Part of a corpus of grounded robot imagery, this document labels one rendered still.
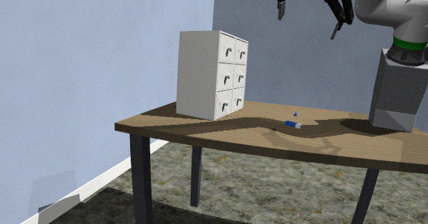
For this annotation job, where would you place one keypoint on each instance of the white chest of drawers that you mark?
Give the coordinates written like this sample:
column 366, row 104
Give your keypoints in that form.
column 197, row 73

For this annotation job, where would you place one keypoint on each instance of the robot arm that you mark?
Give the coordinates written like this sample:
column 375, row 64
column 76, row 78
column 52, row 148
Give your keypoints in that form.
column 409, row 18

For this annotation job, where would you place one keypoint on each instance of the blue and white eraser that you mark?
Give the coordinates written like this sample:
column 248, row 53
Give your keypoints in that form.
column 294, row 124

